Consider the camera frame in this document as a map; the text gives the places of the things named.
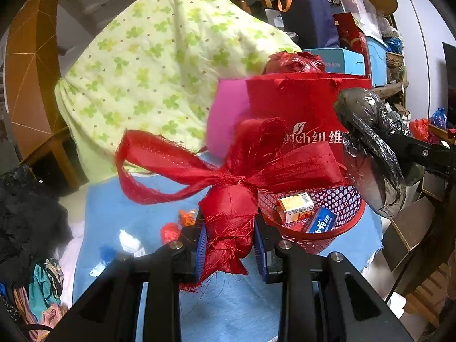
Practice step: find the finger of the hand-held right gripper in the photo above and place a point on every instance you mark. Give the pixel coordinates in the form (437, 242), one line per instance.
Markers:
(427, 153)

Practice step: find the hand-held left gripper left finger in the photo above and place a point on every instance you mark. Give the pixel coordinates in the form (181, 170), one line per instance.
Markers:
(201, 253)

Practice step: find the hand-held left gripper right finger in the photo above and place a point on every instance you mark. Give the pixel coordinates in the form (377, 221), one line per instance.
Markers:
(260, 256)

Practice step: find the red ribbon bow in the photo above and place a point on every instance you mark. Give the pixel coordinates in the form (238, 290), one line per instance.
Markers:
(228, 213)

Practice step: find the clear dark plastic bag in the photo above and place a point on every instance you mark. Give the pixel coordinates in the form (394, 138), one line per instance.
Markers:
(370, 171)

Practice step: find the red plastic mesh basket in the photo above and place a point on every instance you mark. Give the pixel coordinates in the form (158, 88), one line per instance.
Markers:
(320, 237)

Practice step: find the small red plastic bag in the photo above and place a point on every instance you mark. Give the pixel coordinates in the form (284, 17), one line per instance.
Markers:
(420, 130)

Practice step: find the crumpled red wrapper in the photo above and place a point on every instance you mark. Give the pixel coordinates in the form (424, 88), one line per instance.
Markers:
(170, 233)

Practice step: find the small blue plastic bag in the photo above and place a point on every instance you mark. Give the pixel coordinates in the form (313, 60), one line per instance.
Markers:
(439, 118)

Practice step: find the orange wrapper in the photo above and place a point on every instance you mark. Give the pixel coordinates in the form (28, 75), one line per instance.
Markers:
(187, 218)

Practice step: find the small orange carton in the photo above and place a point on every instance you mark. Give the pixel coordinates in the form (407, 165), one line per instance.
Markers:
(295, 208)

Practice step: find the blue blanket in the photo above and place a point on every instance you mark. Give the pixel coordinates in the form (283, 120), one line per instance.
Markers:
(142, 213)

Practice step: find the small blue carton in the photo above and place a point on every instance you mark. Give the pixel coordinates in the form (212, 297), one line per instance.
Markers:
(322, 221)

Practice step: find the crumpled white tissue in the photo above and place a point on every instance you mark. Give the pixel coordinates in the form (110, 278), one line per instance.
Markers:
(130, 241)

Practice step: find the wooden shelf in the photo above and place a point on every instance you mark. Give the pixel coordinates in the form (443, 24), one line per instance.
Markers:
(390, 89)

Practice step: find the blue wrapper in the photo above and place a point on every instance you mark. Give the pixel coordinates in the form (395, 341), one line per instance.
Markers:
(107, 252)

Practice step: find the small white wrapper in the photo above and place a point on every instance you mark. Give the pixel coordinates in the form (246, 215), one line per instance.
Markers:
(98, 269)

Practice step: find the blue plastic bin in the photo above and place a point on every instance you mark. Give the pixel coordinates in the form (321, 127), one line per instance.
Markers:
(377, 60)

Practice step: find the teal cardboard box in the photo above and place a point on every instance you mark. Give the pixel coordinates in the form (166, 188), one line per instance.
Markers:
(338, 60)

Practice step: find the red paper bag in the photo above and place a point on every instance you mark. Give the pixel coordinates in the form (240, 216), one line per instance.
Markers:
(306, 103)

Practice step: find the red gift box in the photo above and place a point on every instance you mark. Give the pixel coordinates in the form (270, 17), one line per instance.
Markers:
(354, 42)

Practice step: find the pink pillow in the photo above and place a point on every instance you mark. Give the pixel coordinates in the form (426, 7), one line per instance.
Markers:
(228, 114)

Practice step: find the clear plastic storage box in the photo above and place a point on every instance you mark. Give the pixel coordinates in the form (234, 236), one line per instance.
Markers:
(359, 3)

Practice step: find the pile of colourful clothes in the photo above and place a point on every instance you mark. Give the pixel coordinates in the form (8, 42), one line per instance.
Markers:
(39, 292)

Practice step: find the dark cloth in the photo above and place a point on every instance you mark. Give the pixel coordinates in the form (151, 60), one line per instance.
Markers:
(32, 221)

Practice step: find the green clover print quilt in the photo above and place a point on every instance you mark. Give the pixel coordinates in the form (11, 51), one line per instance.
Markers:
(153, 60)

